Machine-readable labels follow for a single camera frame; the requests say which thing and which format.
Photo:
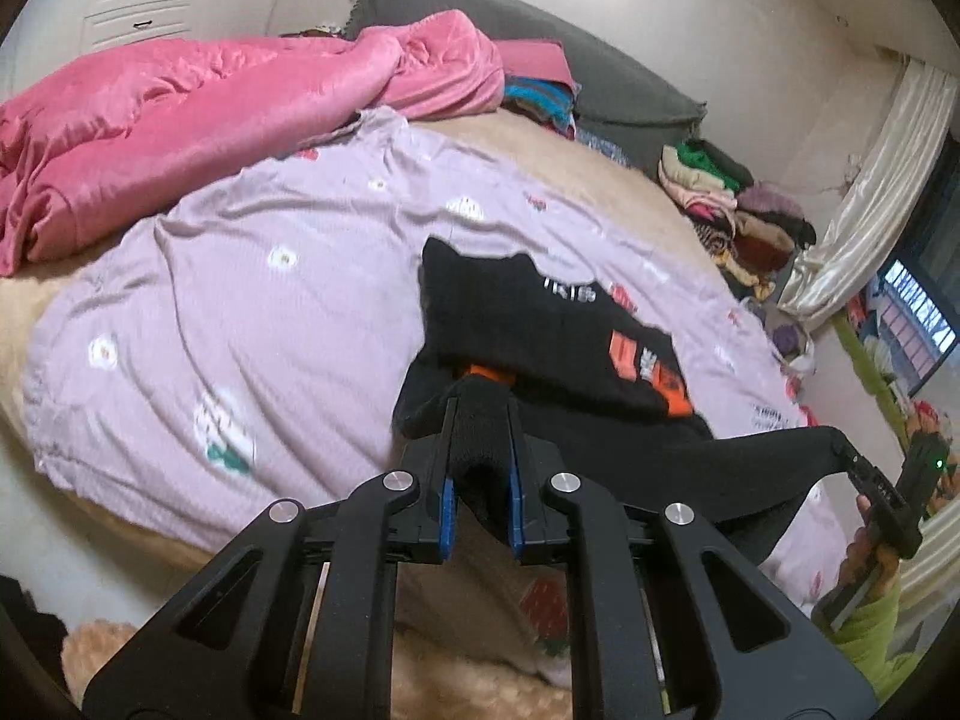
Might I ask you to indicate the floral basket with clothes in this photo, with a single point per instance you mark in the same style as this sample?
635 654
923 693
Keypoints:
795 349

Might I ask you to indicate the black printed small garment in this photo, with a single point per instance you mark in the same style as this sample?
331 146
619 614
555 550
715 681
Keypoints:
607 391

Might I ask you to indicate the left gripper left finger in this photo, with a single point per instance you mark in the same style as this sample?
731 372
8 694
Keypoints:
426 529

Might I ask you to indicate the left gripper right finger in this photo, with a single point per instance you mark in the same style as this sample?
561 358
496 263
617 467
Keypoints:
536 529

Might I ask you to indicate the right hand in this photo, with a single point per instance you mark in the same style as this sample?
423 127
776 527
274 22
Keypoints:
864 549

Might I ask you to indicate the beige fleece bed sheet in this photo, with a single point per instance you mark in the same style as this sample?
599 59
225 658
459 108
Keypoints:
247 464

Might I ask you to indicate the grey headboard cushion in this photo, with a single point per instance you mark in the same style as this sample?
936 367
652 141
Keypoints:
618 100

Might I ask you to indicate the cream satin curtain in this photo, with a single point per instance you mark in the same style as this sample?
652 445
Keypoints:
863 231

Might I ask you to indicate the pile of folded clothes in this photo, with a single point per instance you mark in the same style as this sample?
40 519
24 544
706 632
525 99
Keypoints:
751 232

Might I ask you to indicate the striped teal folded cloth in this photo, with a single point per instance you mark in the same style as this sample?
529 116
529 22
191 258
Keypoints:
550 104

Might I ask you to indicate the white wardrobe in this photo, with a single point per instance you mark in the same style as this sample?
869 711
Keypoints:
112 7

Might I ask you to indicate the pink velvet quilt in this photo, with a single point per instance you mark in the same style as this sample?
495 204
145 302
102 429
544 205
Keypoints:
124 133

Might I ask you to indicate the lilac strawberry print blanket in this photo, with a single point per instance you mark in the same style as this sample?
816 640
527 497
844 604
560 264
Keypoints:
360 329

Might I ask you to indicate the green sleeve right forearm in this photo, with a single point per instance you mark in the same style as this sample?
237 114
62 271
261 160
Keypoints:
865 639

